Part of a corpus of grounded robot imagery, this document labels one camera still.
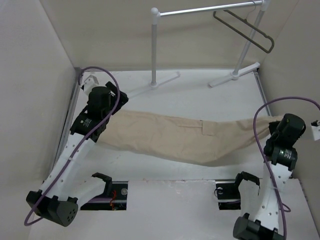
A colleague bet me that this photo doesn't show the beige cargo trousers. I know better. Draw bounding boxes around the beige cargo trousers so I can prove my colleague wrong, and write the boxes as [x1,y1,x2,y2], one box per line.
[98,109,282,166]

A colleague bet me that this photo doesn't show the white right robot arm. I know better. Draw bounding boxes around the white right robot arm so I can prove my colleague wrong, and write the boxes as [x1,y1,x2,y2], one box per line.
[214,113,306,240]

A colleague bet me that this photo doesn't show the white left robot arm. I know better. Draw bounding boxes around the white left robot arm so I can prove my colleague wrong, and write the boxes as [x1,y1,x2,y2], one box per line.
[26,81,129,227]

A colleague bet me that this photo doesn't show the grey clothes hanger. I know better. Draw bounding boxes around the grey clothes hanger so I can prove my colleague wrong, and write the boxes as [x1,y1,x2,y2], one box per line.
[212,1,275,54]

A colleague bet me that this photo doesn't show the white clothes rack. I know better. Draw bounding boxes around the white clothes rack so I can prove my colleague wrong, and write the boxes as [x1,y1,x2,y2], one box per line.
[124,0,271,100]

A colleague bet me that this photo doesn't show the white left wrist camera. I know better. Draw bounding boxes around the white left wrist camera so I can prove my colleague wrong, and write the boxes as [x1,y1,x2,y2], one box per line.
[80,74,99,96]

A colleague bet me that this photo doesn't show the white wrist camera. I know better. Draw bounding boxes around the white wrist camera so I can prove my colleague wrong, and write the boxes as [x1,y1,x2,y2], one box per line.
[310,120,320,141]
[80,74,99,96]

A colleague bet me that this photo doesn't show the left metal table rail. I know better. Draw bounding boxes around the left metal table rail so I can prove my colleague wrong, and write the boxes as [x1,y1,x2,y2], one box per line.
[53,67,81,164]

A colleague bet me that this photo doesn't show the metal table rail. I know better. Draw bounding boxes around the metal table rail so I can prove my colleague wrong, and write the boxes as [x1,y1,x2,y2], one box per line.
[53,67,81,164]
[253,70,272,116]

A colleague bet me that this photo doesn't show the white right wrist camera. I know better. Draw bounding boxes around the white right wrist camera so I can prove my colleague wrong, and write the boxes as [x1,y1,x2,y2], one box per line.
[310,120,320,141]

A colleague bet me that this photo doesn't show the right metal table rail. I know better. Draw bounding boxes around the right metal table rail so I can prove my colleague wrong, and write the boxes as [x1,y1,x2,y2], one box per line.
[253,70,272,116]

